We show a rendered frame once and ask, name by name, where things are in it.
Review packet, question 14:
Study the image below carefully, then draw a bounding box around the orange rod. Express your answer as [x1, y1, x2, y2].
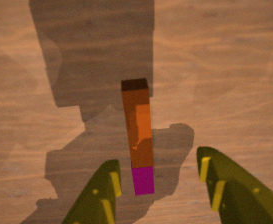
[121, 78, 154, 168]

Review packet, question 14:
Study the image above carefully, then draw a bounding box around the magenta rectangular block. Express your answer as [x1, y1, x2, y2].
[131, 163, 154, 195]

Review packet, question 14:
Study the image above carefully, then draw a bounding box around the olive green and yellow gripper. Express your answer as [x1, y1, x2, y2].
[61, 146, 273, 224]

